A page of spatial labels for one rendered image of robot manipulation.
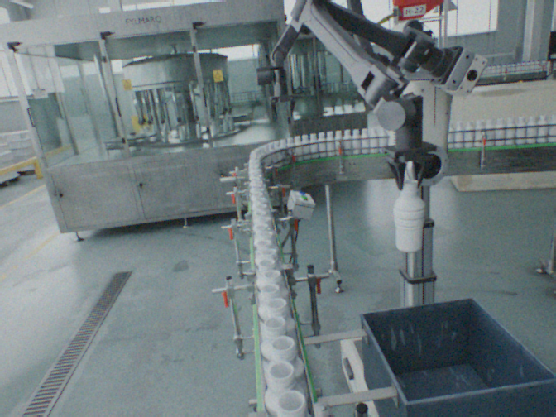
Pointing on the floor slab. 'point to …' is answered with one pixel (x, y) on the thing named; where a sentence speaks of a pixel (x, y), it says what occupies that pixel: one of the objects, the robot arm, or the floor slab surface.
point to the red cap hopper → (418, 10)
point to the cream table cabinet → (525, 180)
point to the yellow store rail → (23, 166)
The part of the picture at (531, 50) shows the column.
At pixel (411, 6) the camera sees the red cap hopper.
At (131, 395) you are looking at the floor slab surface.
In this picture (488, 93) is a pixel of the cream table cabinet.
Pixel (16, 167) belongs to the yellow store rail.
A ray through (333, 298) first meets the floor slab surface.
